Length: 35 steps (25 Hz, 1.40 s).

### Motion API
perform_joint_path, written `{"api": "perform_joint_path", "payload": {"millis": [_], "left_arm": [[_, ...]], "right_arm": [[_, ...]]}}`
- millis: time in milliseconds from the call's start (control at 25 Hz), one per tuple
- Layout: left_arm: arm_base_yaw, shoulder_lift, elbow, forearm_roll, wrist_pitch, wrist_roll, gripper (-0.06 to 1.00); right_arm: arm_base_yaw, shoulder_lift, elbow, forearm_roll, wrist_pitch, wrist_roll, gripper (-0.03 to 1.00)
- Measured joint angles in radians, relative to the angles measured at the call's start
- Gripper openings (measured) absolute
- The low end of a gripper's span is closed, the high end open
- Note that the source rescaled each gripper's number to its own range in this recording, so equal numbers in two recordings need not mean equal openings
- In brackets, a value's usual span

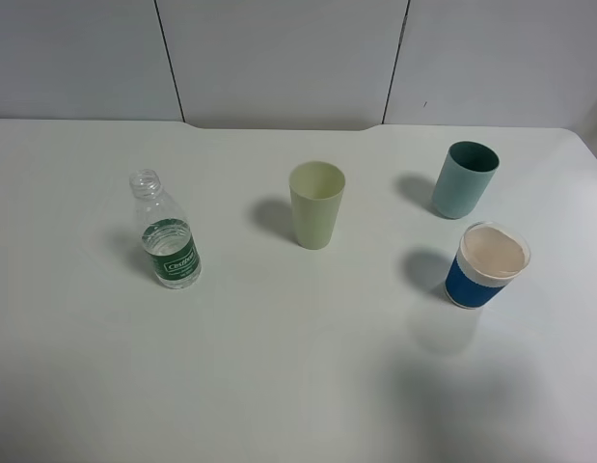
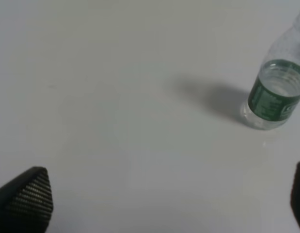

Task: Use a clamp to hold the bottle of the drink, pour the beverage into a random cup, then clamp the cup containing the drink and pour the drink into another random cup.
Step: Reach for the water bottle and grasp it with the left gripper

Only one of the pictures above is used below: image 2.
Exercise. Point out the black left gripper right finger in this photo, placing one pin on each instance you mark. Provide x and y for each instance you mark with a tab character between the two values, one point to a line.
295	195

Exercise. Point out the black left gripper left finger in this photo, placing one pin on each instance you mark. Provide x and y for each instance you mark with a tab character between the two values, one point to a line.
26	203

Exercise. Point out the clear green-label water bottle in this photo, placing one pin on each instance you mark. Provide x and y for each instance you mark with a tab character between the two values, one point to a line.
276	90

